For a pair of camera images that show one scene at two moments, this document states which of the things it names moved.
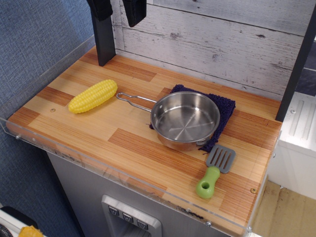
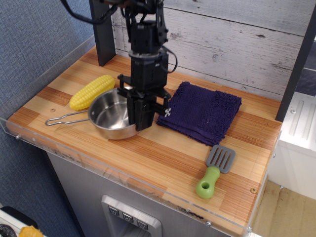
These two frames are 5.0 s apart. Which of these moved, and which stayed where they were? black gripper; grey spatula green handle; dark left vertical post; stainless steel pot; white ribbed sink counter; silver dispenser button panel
Moved: stainless steel pot; black gripper
Stayed: dark left vertical post; grey spatula green handle; white ribbed sink counter; silver dispenser button panel
